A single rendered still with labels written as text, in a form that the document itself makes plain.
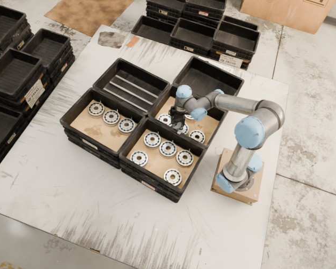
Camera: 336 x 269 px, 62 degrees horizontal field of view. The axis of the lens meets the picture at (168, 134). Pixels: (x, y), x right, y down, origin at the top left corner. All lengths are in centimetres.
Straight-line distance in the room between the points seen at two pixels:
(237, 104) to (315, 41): 292
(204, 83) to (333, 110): 187
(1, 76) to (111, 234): 158
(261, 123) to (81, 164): 111
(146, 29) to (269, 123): 226
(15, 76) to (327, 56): 342
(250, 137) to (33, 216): 122
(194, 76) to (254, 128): 100
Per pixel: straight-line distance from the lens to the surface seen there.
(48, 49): 288
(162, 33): 314
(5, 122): 262
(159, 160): 162
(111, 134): 170
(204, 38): 299
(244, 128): 112
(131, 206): 167
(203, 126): 178
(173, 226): 165
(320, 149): 314
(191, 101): 142
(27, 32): 299
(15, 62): 269
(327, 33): 438
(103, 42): 237
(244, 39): 295
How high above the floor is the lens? 231
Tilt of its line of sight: 60 degrees down
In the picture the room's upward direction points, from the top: 11 degrees clockwise
